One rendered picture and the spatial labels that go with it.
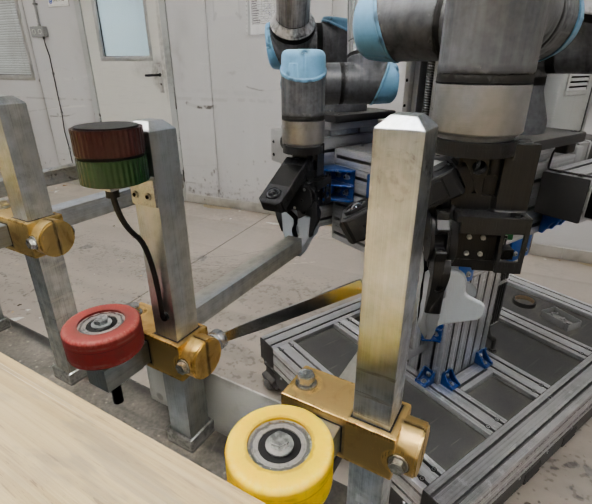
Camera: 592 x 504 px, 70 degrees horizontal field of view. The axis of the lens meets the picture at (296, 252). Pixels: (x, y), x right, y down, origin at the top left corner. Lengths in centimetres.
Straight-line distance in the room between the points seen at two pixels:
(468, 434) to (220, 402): 92
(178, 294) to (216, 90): 320
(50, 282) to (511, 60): 61
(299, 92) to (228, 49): 283
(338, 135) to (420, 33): 74
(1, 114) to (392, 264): 49
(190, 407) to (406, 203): 39
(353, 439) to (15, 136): 52
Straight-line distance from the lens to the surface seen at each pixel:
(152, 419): 67
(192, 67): 375
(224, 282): 64
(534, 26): 39
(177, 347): 50
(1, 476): 39
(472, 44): 37
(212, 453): 61
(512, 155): 40
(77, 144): 40
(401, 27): 51
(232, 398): 57
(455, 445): 134
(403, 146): 29
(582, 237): 320
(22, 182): 65
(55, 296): 70
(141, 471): 35
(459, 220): 39
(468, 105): 37
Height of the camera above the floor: 116
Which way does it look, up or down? 24 degrees down
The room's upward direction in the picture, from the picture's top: straight up
